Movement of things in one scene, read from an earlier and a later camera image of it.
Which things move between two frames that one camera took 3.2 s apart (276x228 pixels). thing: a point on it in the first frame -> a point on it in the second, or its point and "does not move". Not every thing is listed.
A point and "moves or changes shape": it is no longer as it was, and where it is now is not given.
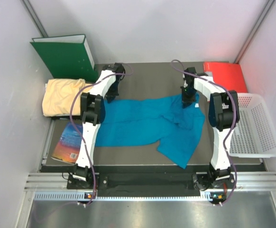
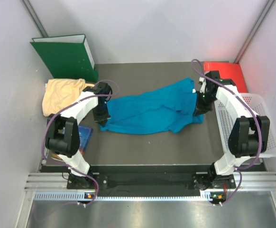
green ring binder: [66, 56] does not move
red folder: [228, 74] does not move
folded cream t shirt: [59, 94] does not move
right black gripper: [187, 102] -> [200, 109]
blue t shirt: [165, 122] moves or changes shape
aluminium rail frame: [244, 181] does not move
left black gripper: [110, 96] -> [102, 119]
